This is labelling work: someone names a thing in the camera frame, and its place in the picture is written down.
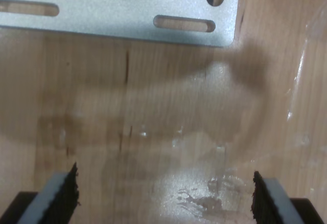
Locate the grey slotted metal plate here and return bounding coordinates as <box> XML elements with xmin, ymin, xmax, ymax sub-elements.
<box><xmin>0</xmin><ymin>0</ymin><xmax>241</xmax><ymax>48</ymax></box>

